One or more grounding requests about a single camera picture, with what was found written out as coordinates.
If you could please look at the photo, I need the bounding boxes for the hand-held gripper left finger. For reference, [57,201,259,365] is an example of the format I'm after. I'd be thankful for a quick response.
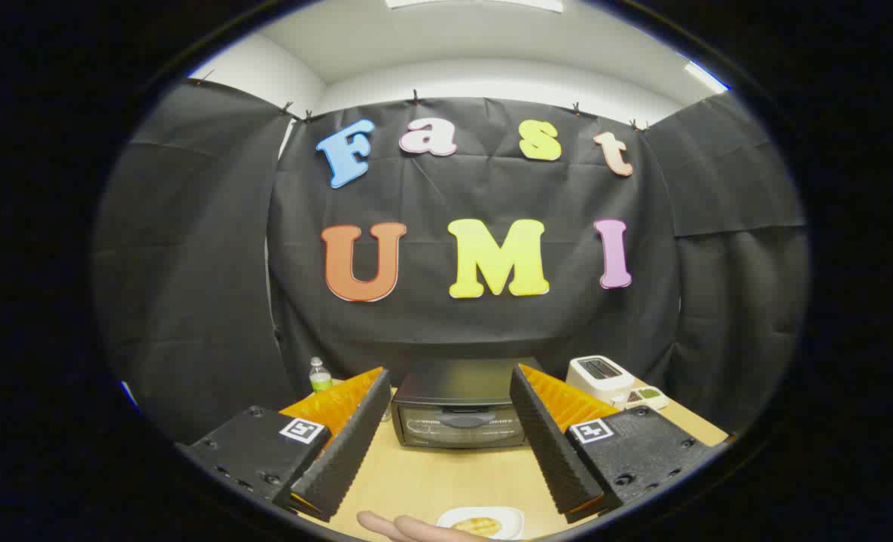
[175,367,392,522]

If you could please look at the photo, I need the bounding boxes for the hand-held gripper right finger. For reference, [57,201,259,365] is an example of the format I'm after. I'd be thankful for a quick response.
[509,364,727,524]

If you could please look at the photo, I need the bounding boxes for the black toaster oven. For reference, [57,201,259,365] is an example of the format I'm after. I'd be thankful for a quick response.
[391,358,544,450]

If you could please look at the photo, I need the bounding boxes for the round golden bread bun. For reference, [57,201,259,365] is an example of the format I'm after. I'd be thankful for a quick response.
[450,516,504,537]

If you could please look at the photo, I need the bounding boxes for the white pop-up toaster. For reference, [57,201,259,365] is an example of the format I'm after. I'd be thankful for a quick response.
[565,355,637,407]

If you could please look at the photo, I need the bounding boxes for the white plate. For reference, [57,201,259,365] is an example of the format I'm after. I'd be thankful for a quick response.
[437,506,526,541]

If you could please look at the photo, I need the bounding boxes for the small white kitchen timer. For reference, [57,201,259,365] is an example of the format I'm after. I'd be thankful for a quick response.
[618,385,671,411]

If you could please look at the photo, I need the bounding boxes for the ceiling light panel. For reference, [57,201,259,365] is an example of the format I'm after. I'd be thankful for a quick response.
[385,0,565,14]
[684,60,730,95]

